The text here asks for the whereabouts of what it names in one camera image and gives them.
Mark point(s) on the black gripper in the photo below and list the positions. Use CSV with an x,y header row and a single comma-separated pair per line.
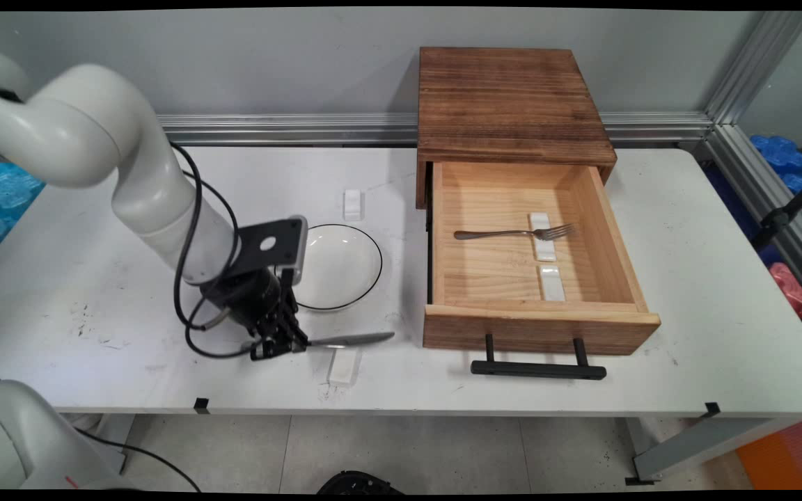
x,y
248,299

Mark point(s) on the silver table knife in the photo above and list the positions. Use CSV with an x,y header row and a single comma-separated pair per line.
x,y
359,339

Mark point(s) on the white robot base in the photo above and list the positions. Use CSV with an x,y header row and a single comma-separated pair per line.
x,y
11,431

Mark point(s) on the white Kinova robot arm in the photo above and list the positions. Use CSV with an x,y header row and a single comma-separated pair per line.
x,y
81,125

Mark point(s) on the white ceramic cutlery rest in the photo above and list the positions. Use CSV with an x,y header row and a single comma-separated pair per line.
x,y
343,369
539,221
353,204
552,284

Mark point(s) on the white plate with black rim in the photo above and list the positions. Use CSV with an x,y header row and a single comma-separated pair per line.
x,y
342,268

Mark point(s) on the black table edge clip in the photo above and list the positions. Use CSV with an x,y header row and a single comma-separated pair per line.
x,y
201,405
711,409

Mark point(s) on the black object on floor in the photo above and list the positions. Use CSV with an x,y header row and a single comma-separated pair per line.
x,y
359,483

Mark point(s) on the light wooden drawer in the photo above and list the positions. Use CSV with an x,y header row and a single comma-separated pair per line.
x,y
498,278

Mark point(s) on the silver fork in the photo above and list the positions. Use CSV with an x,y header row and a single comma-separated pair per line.
x,y
498,234

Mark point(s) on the blue plastic sheet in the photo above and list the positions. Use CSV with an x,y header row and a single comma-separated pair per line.
x,y
1,202

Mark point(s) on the dark wooden cabinet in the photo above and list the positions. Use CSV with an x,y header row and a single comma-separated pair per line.
x,y
505,97

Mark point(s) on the grey table leg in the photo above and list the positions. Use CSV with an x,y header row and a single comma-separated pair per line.
x,y
707,445

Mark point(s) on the red plastic bag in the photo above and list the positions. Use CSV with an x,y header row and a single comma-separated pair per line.
x,y
791,289

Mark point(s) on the orange box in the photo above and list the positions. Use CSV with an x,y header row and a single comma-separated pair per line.
x,y
787,456

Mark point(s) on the black stand pole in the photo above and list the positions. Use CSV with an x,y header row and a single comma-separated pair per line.
x,y
787,212

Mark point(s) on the blue plastic bags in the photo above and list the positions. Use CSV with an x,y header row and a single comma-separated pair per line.
x,y
784,156

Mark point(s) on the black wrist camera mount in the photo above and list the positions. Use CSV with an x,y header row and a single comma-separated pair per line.
x,y
269,243

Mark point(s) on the horizontal aluminium frame rail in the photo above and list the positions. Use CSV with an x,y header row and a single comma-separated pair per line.
x,y
269,129

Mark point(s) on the sloping aluminium frame rail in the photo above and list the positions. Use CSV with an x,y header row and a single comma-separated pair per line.
x,y
763,195

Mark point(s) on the upright aluminium frame post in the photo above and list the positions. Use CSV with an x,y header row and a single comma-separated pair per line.
x,y
756,66

